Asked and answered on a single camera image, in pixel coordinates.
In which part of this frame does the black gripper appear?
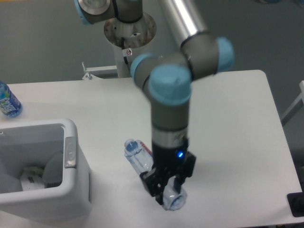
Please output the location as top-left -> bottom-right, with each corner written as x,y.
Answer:
140,139 -> 196,205

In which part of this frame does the clear crushed plastic bottle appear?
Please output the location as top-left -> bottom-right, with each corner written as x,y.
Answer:
124,139 -> 187,211

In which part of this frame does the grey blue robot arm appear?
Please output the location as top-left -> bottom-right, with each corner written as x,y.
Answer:
75,0 -> 235,210

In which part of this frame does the white plastic trash can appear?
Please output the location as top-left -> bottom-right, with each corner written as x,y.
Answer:
0,119 -> 92,221

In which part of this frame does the trash inside the can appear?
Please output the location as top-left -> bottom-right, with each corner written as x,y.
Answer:
19,152 -> 64,191

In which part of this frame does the black clamp at table edge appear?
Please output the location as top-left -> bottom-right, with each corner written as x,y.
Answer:
287,192 -> 304,218

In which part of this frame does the blue labelled drink bottle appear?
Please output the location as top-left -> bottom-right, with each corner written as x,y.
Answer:
0,81 -> 23,118

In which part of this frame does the white frame at right edge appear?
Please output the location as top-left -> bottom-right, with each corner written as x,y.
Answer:
281,81 -> 304,126

